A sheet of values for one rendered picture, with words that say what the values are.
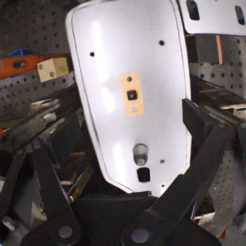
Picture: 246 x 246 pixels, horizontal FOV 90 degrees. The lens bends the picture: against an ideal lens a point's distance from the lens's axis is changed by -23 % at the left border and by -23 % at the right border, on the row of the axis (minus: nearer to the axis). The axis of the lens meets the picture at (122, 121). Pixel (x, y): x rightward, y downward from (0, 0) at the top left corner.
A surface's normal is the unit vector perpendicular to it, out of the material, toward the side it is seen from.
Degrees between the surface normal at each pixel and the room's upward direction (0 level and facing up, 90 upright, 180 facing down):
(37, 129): 81
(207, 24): 0
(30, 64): 90
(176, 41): 0
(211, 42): 0
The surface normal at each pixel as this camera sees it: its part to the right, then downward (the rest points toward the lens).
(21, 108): -0.07, 0.39
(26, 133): 0.96, -0.07
